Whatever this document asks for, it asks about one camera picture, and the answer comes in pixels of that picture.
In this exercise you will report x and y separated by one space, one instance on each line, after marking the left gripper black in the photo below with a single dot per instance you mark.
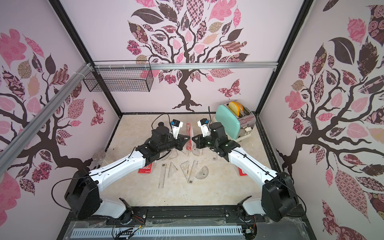
180 140

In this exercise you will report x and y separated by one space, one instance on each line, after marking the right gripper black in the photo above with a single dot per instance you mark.
202 141

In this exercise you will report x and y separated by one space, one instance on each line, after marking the clear protractor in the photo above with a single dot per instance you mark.
202 173
196 151

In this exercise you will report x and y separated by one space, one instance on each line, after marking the clear plastic ruler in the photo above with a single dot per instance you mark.
162 176

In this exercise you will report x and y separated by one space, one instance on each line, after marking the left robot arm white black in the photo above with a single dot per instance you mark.
84 192

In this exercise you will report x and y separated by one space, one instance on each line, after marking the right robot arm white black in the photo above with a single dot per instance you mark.
278 197

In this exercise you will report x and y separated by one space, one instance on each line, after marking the mint green toaster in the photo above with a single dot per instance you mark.
236 128

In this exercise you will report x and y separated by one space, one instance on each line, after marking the yellow toast slice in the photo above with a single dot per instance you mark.
237 109

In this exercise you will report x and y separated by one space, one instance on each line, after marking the clear plastic cup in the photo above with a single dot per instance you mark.
101 159

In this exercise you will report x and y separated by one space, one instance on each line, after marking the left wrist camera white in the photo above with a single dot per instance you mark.
176 125

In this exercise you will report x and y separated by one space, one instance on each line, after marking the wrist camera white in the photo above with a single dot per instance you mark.
176 125
204 126

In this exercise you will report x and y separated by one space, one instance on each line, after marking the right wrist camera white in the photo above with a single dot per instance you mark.
204 126

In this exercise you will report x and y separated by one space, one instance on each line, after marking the aluminium rail back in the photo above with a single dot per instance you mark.
190 66

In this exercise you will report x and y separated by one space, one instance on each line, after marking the aluminium rail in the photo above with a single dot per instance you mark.
33 127
190 66

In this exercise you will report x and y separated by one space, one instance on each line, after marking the black wire basket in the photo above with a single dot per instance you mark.
124 77

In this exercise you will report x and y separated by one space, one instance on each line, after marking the white slotted cable duct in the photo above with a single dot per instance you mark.
150 232

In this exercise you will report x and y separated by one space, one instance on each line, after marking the aluminium rail left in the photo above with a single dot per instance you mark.
33 127

